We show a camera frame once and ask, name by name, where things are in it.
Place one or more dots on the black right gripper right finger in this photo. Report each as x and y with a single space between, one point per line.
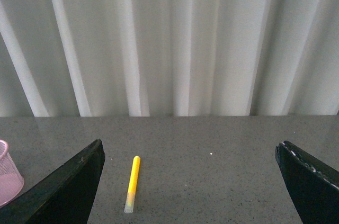
311 184

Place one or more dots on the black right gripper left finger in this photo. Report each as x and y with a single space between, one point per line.
64 196

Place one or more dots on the pink mesh cup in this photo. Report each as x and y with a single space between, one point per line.
12 181

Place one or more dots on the yellow pen with clear cap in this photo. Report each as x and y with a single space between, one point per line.
132 187

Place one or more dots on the white pleated curtain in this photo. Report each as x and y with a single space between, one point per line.
95 58

